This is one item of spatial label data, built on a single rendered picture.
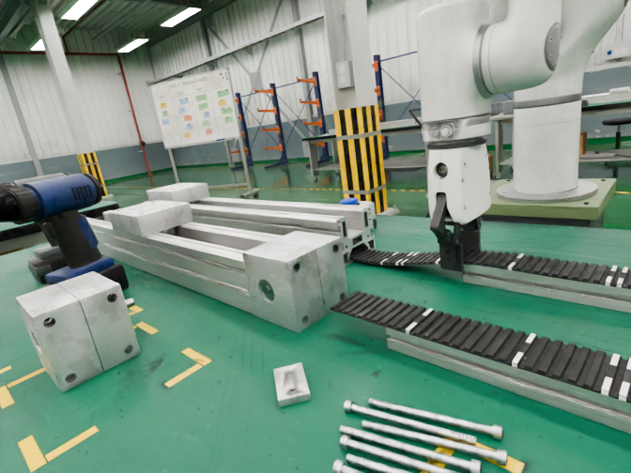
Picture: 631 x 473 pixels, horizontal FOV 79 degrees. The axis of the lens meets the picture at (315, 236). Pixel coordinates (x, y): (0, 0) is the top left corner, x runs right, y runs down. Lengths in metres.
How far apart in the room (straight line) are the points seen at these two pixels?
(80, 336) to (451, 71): 0.52
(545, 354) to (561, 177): 0.59
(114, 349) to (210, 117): 5.90
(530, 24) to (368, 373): 0.38
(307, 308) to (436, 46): 0.35
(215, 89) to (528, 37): 5.89
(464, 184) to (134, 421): 0.45
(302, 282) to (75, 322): 0.26
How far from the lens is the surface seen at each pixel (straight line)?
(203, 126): 6.43
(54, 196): 0.73
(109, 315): 0.52
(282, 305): 0.49
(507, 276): 0.56
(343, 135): 3.89
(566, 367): 0.38
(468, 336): 0.40
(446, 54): 0.52
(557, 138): 0.91
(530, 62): 0.49
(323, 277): 0.50
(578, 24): 0.89
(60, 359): 0.52
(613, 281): 0.54
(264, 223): 0.81
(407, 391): 0.39
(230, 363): 0.47
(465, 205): 0.53
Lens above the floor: 1.02
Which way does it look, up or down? 16 degrees down
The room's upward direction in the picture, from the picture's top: 9 degrees counter-clockwise
